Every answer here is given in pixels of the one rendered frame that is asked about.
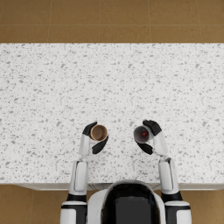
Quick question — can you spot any grey cup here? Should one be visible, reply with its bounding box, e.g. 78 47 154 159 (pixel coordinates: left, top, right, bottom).
133 125 155 144

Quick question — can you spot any brown paper cup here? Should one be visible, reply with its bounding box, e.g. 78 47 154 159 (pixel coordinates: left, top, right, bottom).
89 124 109 143

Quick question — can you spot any robot body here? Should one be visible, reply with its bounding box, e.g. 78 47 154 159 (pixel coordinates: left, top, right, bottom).
87 179 167 224

